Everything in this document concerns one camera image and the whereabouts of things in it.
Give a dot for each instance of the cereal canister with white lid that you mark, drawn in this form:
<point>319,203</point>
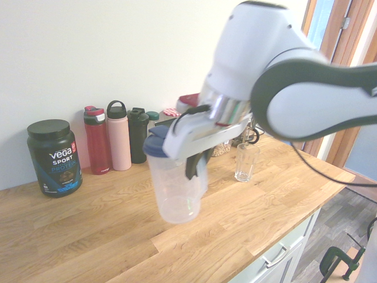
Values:
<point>222,150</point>

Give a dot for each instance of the dark green clamp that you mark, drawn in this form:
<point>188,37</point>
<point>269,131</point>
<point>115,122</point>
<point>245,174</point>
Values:
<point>334,254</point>

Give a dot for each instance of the clear faceted drinking glass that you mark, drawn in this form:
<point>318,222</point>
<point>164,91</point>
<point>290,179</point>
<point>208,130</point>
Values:
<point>246,165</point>

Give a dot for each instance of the black Vega protein tub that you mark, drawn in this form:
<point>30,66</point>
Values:
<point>56,159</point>

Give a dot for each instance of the pale kitchen cabinet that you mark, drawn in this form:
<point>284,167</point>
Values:
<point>294,250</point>

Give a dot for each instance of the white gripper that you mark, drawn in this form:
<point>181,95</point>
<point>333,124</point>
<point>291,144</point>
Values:
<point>188,138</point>

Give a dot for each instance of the silver door hinge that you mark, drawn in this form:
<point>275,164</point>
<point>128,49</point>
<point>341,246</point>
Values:
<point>346,23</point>

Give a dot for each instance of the clear pitcher with blue lid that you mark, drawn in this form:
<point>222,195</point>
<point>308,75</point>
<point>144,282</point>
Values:
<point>173,191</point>

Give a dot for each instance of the glass French press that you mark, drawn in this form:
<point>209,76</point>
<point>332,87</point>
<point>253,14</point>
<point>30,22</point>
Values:
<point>248,134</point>

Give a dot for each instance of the tall jar red gingham lid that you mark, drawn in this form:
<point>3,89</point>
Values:
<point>171,112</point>

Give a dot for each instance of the pink bottle with black cap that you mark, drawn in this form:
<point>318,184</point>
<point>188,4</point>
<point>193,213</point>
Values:
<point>117,138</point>

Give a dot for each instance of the red water bottle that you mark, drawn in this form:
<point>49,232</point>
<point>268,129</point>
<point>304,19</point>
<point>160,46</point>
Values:
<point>97,147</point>

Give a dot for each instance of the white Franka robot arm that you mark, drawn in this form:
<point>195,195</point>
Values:
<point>309,103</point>

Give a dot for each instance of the clear bottle with green lid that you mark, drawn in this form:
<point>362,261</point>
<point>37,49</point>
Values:
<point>152,115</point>

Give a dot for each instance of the black shaker bottle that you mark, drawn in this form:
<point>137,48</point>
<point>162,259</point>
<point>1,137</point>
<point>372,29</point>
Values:
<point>138,138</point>

